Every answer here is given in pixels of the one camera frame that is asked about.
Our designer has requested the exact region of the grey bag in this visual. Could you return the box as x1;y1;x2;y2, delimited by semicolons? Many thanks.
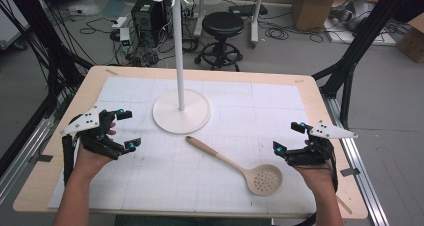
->
329;0;377;33

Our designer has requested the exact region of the aluminium rail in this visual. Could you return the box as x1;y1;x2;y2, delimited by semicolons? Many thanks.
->
320;94;390;226
0;92;66;205

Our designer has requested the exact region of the person's left hand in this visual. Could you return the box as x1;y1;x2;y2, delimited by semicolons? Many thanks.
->
71;120;118;186

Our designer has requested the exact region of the small cardboard box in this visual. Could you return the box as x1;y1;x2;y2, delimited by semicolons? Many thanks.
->
395;14;424;64

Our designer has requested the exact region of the white stand leg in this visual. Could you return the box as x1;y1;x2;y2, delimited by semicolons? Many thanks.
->
193;0;207;38
249;0;267;49

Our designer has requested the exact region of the white box with green display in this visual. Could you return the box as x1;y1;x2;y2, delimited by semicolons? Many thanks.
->
118;27;132;47

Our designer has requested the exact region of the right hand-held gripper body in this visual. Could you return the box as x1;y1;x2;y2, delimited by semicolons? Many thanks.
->
283;120;359;169

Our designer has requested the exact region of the tall cardboard box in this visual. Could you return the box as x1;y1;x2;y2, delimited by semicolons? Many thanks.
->
290;0;343;32

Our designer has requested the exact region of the white power strip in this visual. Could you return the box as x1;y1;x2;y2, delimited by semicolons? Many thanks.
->
111;16;128;30

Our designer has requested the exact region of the person's dark clothing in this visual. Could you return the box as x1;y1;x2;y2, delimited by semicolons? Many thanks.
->
114;214;275;226

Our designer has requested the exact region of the white grid mat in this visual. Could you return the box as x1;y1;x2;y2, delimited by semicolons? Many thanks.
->
48;76;318;215

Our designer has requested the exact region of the coiled black cable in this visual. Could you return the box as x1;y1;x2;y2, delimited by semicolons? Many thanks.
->
264;18;325;44

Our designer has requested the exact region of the flat black device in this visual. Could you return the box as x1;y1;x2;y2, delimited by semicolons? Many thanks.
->
228;3;269;17

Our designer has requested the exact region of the black round stool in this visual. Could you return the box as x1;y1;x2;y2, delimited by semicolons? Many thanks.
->
194;11;246;72

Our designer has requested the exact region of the white hook rack stand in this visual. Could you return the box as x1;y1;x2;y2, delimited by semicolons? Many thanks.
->
148;0;212;135

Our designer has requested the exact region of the beige slotted spoon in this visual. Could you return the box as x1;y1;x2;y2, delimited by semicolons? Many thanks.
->
185;135;284;197

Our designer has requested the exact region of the black metal frame stand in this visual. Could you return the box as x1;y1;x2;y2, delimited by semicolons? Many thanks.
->
312;0;424;130
0;0;96;177

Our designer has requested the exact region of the black computer tower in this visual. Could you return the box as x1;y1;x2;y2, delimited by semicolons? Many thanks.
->
130;0;168;50

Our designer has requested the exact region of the white floor board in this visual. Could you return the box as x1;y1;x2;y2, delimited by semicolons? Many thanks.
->
323;17;398;47

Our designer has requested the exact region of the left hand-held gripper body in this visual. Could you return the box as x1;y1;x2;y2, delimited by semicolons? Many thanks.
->
59;105;130;161

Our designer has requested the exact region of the person's right hand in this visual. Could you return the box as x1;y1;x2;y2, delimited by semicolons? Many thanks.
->
294;139;337;200

